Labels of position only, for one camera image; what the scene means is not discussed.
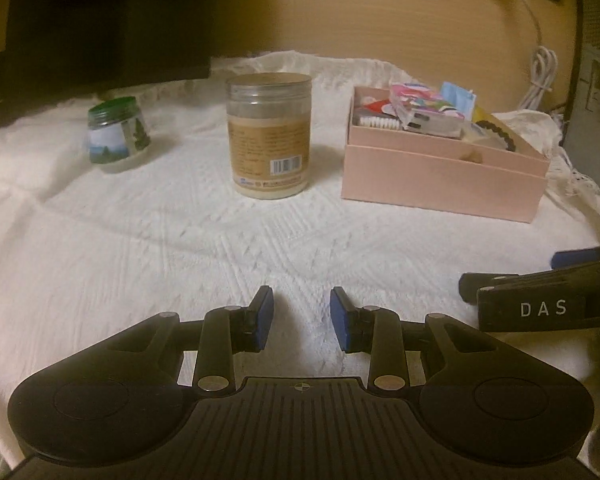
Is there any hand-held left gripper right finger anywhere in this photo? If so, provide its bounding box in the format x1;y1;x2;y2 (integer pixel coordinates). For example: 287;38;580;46
330;286;503;392

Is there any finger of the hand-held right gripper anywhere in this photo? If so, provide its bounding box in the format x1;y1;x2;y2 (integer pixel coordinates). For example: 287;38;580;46
458;272;519;306
550;245;600;271

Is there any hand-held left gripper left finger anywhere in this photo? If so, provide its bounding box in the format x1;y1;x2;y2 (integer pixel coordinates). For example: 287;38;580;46
102;285;275;392

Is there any pink cardboard box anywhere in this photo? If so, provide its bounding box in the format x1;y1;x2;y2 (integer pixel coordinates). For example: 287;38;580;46
341;85;552;224

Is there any black spiral hair tie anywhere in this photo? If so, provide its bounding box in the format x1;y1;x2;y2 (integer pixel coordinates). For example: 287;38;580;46
477;120;517;152

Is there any clear plastic jar brown label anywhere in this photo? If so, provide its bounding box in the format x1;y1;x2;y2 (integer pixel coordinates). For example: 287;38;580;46
226;73;314;200

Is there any blue face mask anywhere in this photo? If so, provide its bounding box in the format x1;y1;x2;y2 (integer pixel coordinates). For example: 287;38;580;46
440;81;479;112

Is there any white textured cloth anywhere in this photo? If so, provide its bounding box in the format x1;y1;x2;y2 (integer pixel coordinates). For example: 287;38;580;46
0;50;600;461

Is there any colourful printed packet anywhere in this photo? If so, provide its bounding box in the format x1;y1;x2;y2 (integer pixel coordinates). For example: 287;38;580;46
389;80;469;137

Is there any white cotton swab pack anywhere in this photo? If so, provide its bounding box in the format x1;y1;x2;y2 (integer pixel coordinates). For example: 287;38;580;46
354;116;401;131

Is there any green lidded glass jar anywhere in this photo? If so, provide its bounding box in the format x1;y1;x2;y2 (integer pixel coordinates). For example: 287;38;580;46
86;96;152;174

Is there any black case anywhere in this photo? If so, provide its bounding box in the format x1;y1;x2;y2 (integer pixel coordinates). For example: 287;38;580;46
2;0;213;88

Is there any white cable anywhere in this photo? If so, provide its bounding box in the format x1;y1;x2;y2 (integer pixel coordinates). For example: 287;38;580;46
499;0;561;111

